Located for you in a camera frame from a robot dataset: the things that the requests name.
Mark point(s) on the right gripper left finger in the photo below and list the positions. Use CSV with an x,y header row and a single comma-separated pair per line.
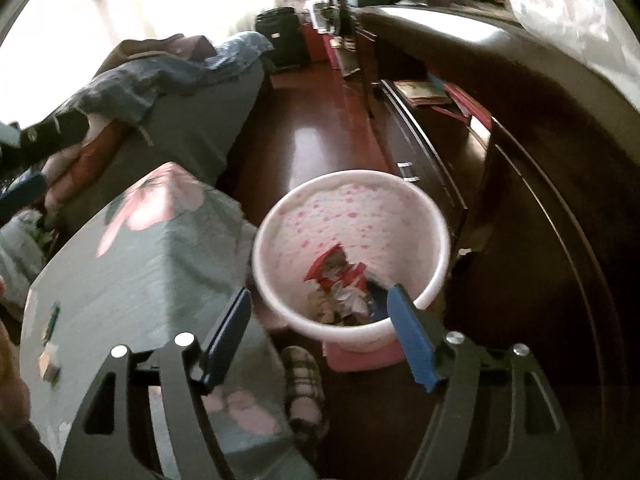
x,y
112,435

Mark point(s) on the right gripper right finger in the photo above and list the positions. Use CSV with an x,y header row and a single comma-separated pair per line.
x,y
496,416

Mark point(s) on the colourful small wrapper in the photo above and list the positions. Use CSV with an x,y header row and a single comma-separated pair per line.
x,y
48,330

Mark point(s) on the red snack wrapper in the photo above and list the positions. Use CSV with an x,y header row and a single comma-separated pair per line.
x,y
332,267

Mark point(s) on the pink white trash bin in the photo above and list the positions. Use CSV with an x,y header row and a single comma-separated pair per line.
x,y
390,225

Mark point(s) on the person's left hand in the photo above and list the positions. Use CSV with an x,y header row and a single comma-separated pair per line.
x,y
14,393

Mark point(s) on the light blue fleece garment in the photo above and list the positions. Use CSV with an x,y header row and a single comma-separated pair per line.
x,y
22,259

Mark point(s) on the floral grey tablecloth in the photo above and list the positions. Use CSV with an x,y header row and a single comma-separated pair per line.
x,y
164,257

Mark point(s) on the dark wooden bed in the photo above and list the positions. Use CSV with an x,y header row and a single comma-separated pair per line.
x,y
190,110

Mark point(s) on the pink and blue quilt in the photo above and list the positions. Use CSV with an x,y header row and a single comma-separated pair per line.
x,y
135,95

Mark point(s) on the plaid slipper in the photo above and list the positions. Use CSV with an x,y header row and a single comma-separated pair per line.
x,y
304,399

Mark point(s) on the dark wooden dresser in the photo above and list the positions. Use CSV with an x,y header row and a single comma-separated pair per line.
x,y
549,247

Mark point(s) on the black suitcase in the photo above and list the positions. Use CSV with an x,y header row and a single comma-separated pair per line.
x,y
281,26

